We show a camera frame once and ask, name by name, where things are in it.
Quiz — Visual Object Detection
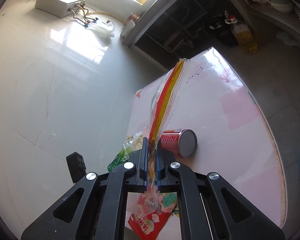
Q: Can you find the clear red snack bag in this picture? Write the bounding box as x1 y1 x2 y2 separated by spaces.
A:
125 57 198 240

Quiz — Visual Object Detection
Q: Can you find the black trash bin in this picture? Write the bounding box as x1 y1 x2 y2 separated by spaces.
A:
209 14 238 47

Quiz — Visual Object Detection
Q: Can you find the red drink can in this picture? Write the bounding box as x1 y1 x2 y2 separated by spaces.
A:
160 129 197 158

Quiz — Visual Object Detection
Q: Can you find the green label plastic bottle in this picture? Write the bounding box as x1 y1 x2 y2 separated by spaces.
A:
107 132 143 172

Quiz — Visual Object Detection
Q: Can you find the dark cabinet under counter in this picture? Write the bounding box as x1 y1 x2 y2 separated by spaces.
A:
135 0 243 69

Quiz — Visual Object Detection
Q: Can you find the yellow cooking oil bottle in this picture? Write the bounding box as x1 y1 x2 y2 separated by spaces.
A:
229 15 258 55

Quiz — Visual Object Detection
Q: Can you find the metal perforated shelf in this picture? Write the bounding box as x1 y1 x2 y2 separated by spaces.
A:
250 4 300 41

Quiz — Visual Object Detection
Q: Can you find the white wall water heater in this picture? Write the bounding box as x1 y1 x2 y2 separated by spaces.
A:
35 0 86 18

